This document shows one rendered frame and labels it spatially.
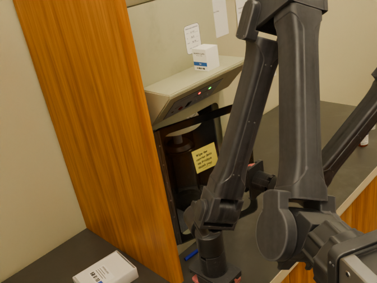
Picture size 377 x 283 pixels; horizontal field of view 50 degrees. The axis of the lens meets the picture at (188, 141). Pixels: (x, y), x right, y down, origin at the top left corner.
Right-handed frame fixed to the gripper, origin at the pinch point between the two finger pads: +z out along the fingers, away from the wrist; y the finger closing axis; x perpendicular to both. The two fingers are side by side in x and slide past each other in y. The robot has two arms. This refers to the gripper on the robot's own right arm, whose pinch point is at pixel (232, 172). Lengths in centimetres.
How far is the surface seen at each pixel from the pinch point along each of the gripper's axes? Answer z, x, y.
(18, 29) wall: 55, 27, 47
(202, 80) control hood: 0.5, 6.5, 30.8
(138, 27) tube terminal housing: 11.6, 15.0, 45.9
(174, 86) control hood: 4.0, 13.3, 31.0
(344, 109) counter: 18, -111, -26
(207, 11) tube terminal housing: 11.8, -10.8, 44.4
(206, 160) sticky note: 5.6, 4.5, 4.6
